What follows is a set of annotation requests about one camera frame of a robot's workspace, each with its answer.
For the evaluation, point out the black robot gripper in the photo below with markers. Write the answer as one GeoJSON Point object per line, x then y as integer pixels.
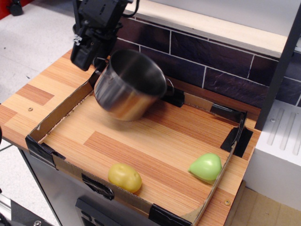
{"type": "Point", "coordinates": [101, 17]}

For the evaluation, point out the stainless steel pot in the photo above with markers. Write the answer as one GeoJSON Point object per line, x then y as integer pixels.
{"type": "Point", "coordinates": [130, 84]}

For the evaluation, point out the cardboard fence with black tape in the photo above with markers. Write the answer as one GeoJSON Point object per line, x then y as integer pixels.
{"type": "Point", "coordinates": [73, 148]}

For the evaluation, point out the black caster wheel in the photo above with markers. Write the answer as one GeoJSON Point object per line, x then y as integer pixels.
{"type": "Point", "coordinates": [15, 8]}

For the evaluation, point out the light wooden shelf board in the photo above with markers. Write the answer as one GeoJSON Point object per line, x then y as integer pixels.
{"type": "Point", "coordinates": [241, 36]}

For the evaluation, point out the red object top left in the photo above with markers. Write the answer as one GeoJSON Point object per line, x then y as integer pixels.
{"type": "Point", "coordinates": [4, 11]}

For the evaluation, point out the yellow plastic potato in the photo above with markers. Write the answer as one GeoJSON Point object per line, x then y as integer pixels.
{"type": "Point", "coordinates": [125, 177]}

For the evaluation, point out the green plastic pear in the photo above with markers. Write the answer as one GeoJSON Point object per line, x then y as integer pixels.
{"type": "Point", "coordinates": [207, 167]}

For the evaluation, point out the black oven control panel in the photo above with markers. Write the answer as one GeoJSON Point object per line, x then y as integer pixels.
{"type": "Point", "coordinates": [108, 216]}

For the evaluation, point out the white dish drainer sink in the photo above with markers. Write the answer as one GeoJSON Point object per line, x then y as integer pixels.
{"type": "Point", "coordinates": [275, 166]}

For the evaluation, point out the dark wooden left post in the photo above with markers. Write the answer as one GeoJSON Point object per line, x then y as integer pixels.
{"type": "Point", "coordinates": [76, 5]}

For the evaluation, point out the dark wooden post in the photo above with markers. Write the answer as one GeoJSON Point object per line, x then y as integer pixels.
{"type": "Point", "coordinates": [76, 5]}
{"type": "Point", "coordinates": [280, 70]}

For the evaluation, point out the dark wooden right post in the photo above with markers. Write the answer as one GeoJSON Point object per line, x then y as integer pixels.
{"type": "Point", "coordinates": [280, 70]}

